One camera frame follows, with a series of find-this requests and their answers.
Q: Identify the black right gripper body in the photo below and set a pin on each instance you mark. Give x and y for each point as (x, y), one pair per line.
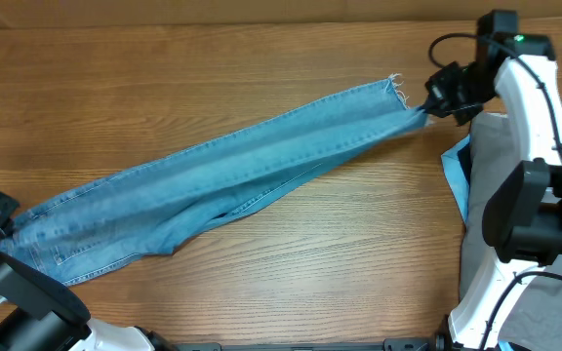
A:
(445, 97)

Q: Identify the light blue denim jeans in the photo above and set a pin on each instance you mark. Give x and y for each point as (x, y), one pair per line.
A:
(153, 208)

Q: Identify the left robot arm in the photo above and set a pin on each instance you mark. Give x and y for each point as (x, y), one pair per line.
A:
(38, 313)

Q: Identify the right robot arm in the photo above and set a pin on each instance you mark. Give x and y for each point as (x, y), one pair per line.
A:
(521, 70)

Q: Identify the light blue garment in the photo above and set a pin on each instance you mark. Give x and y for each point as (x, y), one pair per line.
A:
(456, 164)

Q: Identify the grey trousers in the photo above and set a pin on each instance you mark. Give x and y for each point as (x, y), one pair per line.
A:
(511, 285)

